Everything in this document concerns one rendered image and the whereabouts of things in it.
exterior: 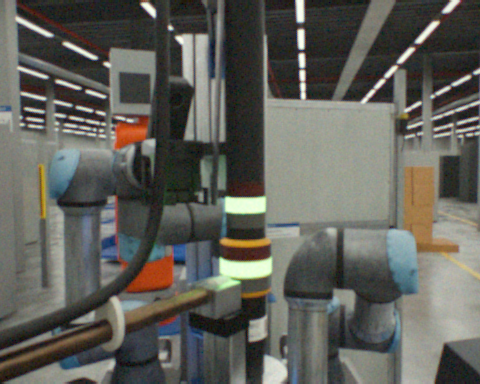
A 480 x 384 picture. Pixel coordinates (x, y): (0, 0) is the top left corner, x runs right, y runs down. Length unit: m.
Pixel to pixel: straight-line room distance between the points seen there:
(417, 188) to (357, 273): 7.77
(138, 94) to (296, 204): 2.44
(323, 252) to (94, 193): 0.54
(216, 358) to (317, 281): 0.46
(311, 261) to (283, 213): 1.54
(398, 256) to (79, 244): 0.70
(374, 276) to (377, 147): 1.85
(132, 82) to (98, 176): 3.35
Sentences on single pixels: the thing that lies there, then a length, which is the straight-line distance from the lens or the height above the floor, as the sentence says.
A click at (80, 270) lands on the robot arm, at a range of 1.08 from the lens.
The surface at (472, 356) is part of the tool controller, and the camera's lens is 1.05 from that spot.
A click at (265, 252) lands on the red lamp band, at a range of 0.35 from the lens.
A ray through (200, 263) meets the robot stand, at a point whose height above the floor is 1.35.
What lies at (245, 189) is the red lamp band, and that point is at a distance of 0.34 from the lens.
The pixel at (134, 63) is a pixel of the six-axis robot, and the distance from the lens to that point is 4.39.
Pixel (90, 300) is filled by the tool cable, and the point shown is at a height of 1.57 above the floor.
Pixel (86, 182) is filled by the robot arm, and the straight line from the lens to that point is 1.02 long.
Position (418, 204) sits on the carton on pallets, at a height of 0.88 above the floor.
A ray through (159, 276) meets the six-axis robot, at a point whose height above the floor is 0.53.
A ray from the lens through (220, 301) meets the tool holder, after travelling 0.32.
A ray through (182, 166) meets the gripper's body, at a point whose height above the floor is 1.64.
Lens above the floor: 1.64
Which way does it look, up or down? 3 degrees down
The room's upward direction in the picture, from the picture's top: straight up
